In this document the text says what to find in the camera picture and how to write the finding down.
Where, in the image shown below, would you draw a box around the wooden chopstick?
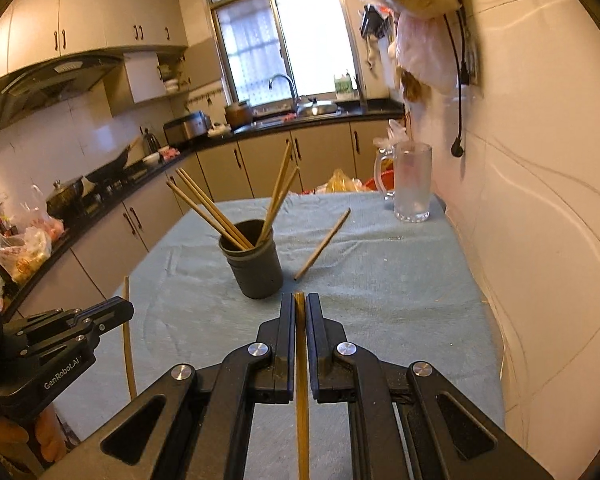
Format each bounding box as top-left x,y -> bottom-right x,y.
294,292 -> 310,480
122,275 -> 137,401
258,168 -> 299,245
294,208 -> 351,282
257,140 -> 291,245
176,169 -> 254,250
166,181 -> 248,250

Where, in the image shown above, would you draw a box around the black kitchen countertop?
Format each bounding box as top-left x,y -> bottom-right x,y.
0,97 -> 406,311

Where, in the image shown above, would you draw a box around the beige lower kitchen cabinets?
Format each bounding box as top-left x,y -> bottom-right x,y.
3,114 -> 388,320

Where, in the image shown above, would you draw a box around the beige kitchen cabinets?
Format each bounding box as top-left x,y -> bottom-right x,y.
0,0 -> 187,79
3,114 -> 388,320

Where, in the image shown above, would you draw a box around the kitchen window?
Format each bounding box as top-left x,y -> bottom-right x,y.
207,0 -> 361,105

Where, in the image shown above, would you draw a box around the beige upper kitchen cabinets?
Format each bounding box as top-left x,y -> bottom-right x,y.
0,0 -> 187,79

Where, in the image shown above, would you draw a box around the left hand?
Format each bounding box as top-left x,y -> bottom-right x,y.
0,404 -> 69,466

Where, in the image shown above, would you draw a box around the dark cylindrical utensil holder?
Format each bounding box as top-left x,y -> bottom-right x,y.
219,219 -> 284,299

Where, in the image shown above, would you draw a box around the light blue table cloth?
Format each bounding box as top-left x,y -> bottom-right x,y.
56,193 -> 505,479

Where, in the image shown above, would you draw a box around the plastic bag with fruit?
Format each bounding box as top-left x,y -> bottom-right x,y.
0,226 -> 52,285

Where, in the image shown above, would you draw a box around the dark lidded pot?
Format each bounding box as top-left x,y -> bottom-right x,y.
46,177 -> 84,220

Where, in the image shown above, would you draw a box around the red plastic basin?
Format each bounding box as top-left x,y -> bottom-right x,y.
364,170 -> 394,192

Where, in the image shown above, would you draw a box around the clear glass mug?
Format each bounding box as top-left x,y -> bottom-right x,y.
374,141 -> 432,223

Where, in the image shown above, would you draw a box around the black wok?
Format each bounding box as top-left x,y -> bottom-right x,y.
85,136 -> 142,184

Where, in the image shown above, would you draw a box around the brown clay pot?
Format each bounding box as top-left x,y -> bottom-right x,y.
224,100 -> 253,130

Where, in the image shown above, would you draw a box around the steel pot lid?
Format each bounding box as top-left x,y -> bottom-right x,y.
297,100 -> 340,118

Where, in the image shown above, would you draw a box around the green detergent bottle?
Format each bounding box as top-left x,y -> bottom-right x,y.
334,73 -> 358,101

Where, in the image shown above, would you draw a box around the chrome sink faucet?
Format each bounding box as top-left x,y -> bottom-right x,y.
268,73 -> 300,113

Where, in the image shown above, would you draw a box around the black range hood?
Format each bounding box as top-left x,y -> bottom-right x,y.
0,52 -> 122,130

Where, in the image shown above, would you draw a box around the pink plastic bag hanging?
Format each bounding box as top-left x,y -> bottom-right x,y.
396,14 -> 457,94

